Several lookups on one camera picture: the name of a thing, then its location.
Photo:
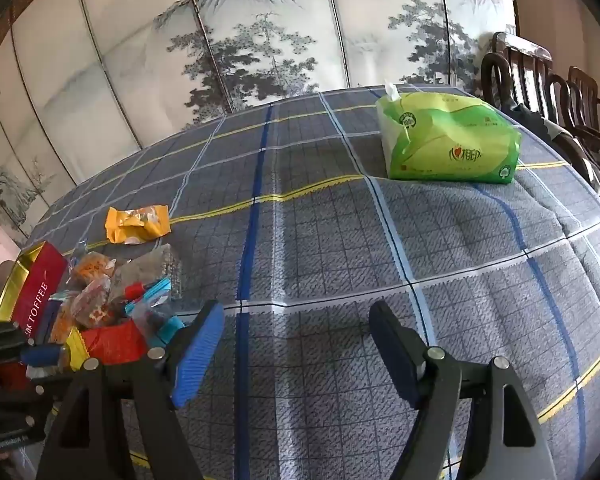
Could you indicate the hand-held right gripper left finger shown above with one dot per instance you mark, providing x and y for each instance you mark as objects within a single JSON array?
[{"x": 200, "y": 355}]

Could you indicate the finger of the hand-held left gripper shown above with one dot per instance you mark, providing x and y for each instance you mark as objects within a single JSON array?
[
  {"x": 40, "y": 356},
  {"x": 15, "y": 407}
]

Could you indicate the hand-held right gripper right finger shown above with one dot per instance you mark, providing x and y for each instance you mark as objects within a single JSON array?
[{"x": 395, "y": 355}]

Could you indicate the small red snack packet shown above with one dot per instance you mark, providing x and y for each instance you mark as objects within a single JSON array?
[{"x": 11, "y": 377}]

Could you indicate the blue packet with dark ball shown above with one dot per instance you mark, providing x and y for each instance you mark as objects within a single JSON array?
[{"x": 152, "y": 321}]

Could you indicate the red and gold tin box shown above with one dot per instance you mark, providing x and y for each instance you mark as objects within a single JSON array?
[{"x": 37, "y": 285}]

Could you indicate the grey seed packet red label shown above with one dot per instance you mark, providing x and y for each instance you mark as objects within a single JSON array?
[{"x": 147, "y": 267}]

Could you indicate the clear packet of orange snacks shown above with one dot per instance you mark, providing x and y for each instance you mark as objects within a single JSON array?
[{"x": 92, "y": 266}]

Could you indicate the yellow snack packet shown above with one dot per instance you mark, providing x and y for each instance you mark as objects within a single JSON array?
[{"x": 135, "y": 225}]

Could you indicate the small orange snack packet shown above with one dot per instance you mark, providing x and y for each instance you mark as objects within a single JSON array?
[{"x": 62, "y": 322}]

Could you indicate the grey plaid tablecloth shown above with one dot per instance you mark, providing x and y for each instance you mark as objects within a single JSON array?
[{"x": 330, "y": 240}]

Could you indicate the green tissue pack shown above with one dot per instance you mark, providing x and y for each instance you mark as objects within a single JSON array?
[{"x": 445, "y": 135}]

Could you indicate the dark cloth on chair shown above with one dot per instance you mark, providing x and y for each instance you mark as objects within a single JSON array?
[{"x": 555, "y": 132}]

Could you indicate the painted folding screen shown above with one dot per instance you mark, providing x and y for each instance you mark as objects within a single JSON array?
[{"x": 130, "y": 60}]

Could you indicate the dark wooden chair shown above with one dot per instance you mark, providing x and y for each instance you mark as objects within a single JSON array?
[
  {"x": 515, "y": 75},
  {"x": 587, "y": 105}
]

